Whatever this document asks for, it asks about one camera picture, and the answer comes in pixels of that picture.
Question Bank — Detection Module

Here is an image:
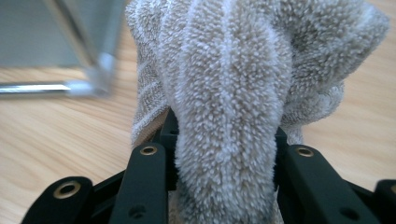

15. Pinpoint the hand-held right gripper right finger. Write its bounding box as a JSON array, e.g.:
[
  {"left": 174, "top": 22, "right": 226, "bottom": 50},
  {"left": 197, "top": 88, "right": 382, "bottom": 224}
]
[{"left": 274, "top": 126, "right": 382, "bottom": 224}]

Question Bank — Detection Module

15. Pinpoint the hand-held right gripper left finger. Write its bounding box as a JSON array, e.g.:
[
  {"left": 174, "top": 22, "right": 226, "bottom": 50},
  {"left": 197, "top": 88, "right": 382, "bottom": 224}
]
[{"left": 108, "top": 107, "right": 180, "bottom": 224}]

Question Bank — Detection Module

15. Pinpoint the beige striped towel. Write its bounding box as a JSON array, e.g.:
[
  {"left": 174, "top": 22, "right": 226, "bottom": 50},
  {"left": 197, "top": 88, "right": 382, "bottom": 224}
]
[{"left": 125, "top": 0, "right": 390, "bottom": 224}]

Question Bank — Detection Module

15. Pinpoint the two-tier metal fabric rack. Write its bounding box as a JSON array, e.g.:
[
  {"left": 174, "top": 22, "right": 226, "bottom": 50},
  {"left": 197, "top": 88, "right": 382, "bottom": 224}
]
[{"left": 0, "top": 0, "right": 129, "bottom": 98}]

